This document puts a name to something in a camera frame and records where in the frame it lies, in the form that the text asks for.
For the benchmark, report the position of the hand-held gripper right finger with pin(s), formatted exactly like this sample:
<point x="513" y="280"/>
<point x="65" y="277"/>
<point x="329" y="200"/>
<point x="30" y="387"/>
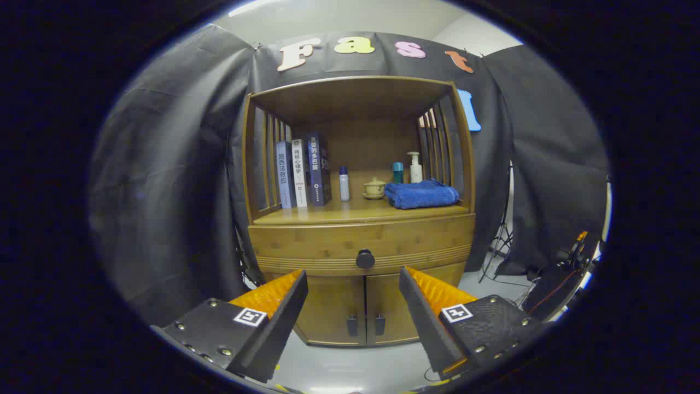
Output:
<point x="426" y="328"/>

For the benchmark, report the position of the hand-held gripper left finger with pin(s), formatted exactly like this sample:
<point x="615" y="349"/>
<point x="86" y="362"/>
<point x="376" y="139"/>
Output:
<point x="279" y="334"/>

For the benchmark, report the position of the black round drawer knob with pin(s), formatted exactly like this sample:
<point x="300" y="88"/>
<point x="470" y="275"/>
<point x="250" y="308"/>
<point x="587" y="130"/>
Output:
<point x="365" y="259"/>

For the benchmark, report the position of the wooden drawer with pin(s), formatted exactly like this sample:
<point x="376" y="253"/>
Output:
<point x="306" y="241"/>

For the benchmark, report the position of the wooden cabinet door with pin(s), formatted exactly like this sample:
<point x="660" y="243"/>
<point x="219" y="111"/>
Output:
<point x="333" y="306"/>
<point x="391" y="312"/>

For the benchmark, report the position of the wooden countertop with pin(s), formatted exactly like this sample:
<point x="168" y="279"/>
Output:
<point x="350" y="210"/>

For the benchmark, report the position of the wooden cabinet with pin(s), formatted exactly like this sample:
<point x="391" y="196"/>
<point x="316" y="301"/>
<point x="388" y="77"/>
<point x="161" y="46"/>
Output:
<point x="355" y="98"/>

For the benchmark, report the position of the black tripod stand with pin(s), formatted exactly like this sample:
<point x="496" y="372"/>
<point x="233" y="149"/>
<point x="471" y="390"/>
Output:
<point x="500" y="241"/>

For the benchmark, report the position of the folded blue towel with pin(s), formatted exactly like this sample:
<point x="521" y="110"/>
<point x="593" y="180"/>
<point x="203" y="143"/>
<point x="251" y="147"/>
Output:
<point x="421" y="195"/>

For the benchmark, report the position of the beige lidded teacup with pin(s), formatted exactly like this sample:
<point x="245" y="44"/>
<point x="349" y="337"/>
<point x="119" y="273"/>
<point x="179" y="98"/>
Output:
<point x="374" y="189"/>

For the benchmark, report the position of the white pump bottle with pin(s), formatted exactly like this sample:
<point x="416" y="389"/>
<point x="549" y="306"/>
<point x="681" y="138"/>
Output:
<point x="416" y="172"/>

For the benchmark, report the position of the teal bottle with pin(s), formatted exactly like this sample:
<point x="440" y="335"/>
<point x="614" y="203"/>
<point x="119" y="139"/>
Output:
<point x="397" y="173"/>

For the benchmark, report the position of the light blue book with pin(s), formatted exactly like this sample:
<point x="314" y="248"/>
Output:
<point x="284" y="175"/>

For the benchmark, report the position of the white book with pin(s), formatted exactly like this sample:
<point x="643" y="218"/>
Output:
<point x="299" y="175"/>

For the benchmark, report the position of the white bottle with blue cap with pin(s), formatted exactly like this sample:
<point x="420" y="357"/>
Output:
<point x="344" y="186"/>

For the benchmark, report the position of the dark blue book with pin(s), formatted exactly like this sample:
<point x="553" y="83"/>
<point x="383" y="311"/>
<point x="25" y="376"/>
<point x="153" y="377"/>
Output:
<point x="318" y="169"/>

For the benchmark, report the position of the black backdrop cloth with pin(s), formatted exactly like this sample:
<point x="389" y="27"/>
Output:
<point x="164" y="180"/>

